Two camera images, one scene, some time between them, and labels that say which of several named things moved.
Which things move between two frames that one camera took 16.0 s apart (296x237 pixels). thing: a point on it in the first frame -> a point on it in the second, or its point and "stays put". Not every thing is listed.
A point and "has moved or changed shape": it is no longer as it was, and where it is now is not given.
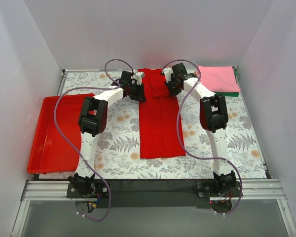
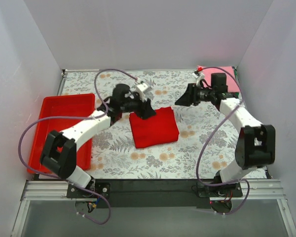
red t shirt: x=159 y=136 has moved or changed shape
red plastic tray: x=52 y=151 stays put
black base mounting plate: x=154 y=194 stays put
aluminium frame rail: x=253 y=190 stays put
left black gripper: x=138 y=93 -> x=142 y=106
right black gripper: x=170 y=87 -> x=193 y=93
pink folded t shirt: x=218 y=79 stays put
